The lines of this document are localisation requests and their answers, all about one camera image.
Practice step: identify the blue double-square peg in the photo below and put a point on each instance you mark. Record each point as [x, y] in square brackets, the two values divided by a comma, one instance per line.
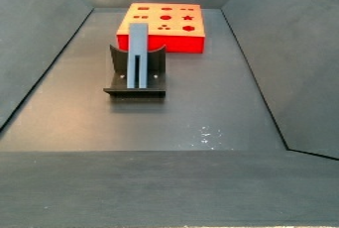
[136, 60]

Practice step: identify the red shape-sorting board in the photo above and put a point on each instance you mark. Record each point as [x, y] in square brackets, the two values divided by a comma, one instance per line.
[175, 26]

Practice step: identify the black curved holder stand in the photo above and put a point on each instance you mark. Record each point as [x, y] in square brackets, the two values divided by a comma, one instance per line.
[155, 88]

